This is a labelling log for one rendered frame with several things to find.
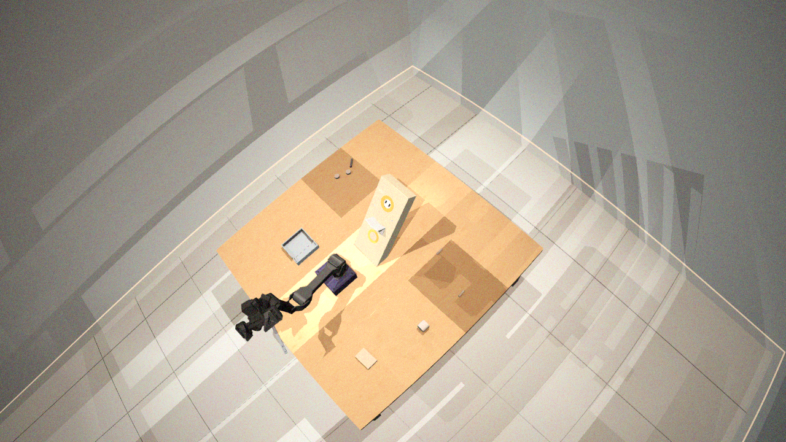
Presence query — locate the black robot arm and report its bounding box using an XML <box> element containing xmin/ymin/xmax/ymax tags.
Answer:
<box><xmin>241</xmin><ymin>254</ymin><xmax>347</xmax><ymax>321</ymax></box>

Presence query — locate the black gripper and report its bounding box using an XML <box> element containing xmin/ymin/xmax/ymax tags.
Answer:
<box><xmin>235</xmin><ymin>305</ymin><xmax>283</xmax><ymax>342</ymax></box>

